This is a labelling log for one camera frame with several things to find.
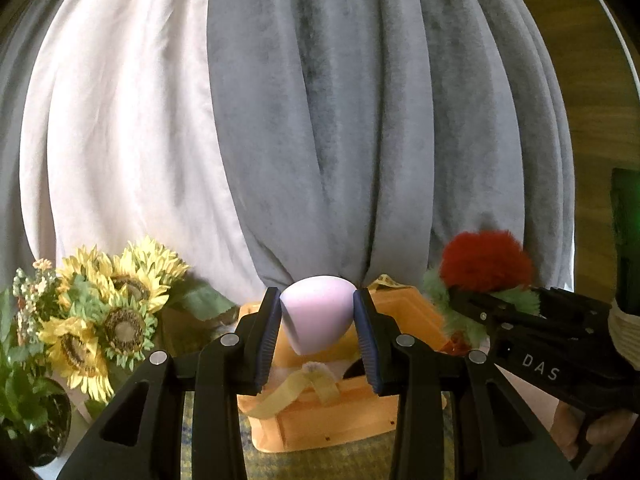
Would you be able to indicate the orange plastic box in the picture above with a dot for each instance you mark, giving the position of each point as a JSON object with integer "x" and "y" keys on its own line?
{"x": 325, "y": 425}

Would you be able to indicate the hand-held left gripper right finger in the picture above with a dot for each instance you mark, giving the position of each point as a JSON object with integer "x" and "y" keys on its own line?
{"x": 367, "y": 340}

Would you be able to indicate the green plant in black pot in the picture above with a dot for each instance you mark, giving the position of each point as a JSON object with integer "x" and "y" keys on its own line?
{"x": 30, "y": 410}

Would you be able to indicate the pink egg-shaped sponge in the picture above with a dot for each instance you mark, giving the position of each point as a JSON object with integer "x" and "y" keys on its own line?
{"x": 315, "y": 310}

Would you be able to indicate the grey curtain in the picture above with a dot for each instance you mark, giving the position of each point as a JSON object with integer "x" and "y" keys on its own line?
{"x": 375, "y": 110}

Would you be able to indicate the person's right hand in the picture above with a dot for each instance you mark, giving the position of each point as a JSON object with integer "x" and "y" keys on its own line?
{"x": 615, "y": 427}

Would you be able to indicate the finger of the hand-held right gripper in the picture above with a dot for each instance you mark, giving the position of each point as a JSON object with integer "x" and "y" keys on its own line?
{"x": 575, "y": 302}
{"x": 485, "y": 307}

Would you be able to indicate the white curtain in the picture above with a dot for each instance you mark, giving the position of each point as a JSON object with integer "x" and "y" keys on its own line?
{"x": 125, "y": 135}

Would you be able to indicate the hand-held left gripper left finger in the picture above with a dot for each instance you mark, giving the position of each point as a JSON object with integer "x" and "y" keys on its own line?
{"x": 268, "y": 330}

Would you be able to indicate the artificial sunflower bouquet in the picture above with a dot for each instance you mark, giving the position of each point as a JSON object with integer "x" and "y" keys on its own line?
{"x": 120, "y": 320}

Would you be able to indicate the small wildflower sprig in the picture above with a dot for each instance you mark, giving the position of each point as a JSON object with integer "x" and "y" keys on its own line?
{"x": 35, "y": 285}

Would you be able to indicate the red and green fluffy pompom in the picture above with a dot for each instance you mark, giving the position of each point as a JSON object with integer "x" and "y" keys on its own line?
{"x": 480, "y": 260}

